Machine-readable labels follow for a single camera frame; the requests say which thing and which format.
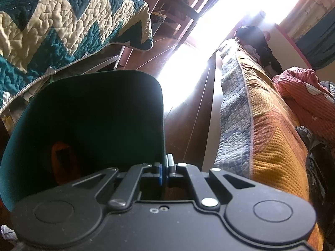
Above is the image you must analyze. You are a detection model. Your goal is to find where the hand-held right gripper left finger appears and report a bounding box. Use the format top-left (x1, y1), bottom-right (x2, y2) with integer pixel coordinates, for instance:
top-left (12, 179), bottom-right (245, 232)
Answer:
top-left (72, 162), bottom-right (164, 210)

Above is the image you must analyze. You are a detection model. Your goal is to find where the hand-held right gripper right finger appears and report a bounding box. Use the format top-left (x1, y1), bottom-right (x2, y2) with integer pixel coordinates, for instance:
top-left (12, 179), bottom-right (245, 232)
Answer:
top-left (166, 154), bottom-right (257, 211)

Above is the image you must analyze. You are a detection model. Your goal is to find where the dark green trash bin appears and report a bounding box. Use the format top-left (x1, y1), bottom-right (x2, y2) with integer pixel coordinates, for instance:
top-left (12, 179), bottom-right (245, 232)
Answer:
top-left (0, 70), bottom-right (167, 213)

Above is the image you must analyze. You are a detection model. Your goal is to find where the orange wrapper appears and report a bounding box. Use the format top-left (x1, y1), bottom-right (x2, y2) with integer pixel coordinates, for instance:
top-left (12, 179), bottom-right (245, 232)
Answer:
top-left (50, 141), bottom-right (88, 187)

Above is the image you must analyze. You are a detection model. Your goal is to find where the orange yellow patchwork quilt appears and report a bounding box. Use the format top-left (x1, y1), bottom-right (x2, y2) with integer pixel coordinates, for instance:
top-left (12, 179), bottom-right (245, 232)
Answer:
top-left (214, 39), bottom-right (325, 251)

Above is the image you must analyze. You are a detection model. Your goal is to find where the dark clothing pile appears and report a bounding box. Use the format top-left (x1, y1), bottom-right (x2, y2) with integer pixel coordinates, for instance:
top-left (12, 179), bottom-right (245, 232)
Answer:
top-left (234, 25), bottom-right (283, 74)

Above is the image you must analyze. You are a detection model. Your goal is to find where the black plastic bag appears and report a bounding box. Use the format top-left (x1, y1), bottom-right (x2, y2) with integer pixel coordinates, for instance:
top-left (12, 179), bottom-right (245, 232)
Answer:
top-left (295, 125), bottom-right (335, 251)

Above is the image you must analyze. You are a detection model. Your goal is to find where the coral red blanket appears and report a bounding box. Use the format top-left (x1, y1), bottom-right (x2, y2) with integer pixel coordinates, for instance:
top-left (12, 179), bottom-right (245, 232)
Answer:
top-left (272, 67), bottom-right (335, 150)

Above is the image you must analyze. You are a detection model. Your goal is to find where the wooden chair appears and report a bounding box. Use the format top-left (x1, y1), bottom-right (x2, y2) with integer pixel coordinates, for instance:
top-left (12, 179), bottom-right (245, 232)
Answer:
top-left (153, 0), bottom-right (219, 46)

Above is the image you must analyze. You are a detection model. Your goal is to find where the white crumpled paper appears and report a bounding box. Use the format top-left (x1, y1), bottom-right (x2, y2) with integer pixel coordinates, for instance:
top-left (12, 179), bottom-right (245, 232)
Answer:
top-left (0, 224), bottom-right (18, 244)

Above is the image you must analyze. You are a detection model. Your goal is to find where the teal cream zigzag quilt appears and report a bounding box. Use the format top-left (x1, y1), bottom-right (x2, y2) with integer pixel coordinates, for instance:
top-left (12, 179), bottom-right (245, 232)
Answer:
top-left (0, 0), bottom-right (154, 116)

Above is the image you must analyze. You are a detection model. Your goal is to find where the teal curtain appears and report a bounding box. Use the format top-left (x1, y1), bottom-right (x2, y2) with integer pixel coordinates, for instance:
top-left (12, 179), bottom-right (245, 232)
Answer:
top-left (295, 18), bottom-right (335, 70)

